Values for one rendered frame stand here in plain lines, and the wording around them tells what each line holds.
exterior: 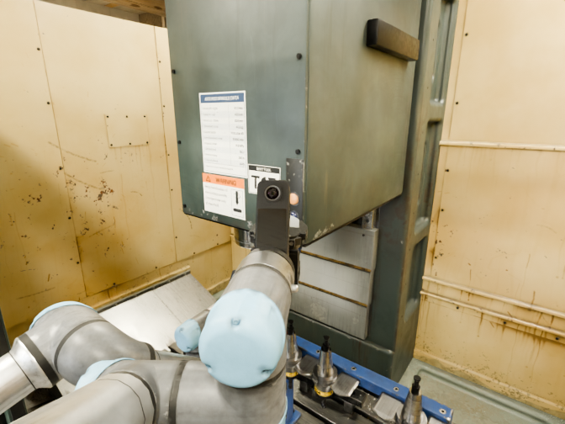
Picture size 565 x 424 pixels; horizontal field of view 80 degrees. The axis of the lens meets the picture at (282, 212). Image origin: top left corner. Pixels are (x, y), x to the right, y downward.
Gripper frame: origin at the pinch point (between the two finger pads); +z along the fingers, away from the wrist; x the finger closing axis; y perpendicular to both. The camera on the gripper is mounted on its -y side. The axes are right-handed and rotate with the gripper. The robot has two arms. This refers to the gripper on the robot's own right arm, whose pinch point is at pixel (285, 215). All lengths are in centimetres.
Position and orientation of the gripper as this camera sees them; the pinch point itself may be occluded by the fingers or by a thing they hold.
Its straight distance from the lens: 62.2
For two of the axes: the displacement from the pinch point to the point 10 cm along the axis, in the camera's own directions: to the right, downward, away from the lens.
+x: 9.9, 0.4, -1.3
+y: 0.0, 9.6, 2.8
